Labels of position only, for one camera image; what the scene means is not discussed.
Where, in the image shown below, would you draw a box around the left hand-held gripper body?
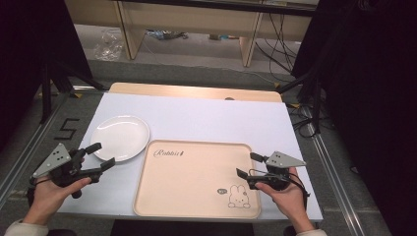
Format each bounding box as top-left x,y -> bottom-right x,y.
31,143 -> 101,200

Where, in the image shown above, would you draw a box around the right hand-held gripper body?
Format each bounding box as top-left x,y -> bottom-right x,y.
247,150 -> 307,192

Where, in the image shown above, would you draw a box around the white round plate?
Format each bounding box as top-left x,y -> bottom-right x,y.
89,115 -> 151,163

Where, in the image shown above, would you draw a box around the beige tray with rabbit print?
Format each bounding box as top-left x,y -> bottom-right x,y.
132,139 -> 263,220

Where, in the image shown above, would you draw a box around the person's left hand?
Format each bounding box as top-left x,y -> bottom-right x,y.
22,176 -> 93,228

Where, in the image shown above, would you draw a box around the person's right hand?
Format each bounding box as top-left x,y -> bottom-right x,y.
255,166 -> 317,235

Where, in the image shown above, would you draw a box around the black metal stand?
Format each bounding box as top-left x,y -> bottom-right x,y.
38,58 -> 109,125
275,70 -> 326,135

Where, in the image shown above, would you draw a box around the white table mat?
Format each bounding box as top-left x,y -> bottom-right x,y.
58,91 -> 325,223

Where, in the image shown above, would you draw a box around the light wooden table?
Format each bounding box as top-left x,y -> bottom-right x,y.
108,82 -> 283,103

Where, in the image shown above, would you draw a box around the clear plastic bag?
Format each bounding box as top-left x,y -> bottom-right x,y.
92,29 -> 124,62

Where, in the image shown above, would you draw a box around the black curtain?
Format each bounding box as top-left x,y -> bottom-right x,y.
0,0 -> 93,150
290,0 -> 417,236

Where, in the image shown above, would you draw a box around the light wooden desk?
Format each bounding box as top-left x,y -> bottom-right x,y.
64,0 -> 317,69

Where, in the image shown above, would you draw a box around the aluminium floor rail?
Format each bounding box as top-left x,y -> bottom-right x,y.
0,92 -> 72,202
304,107 -> 368,236

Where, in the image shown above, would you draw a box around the black floor cables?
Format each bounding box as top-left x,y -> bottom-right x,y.
287,103 -> 328,140

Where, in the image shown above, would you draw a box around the bundle of black hanging cables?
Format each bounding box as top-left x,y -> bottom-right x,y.
255,13 -> 298,75

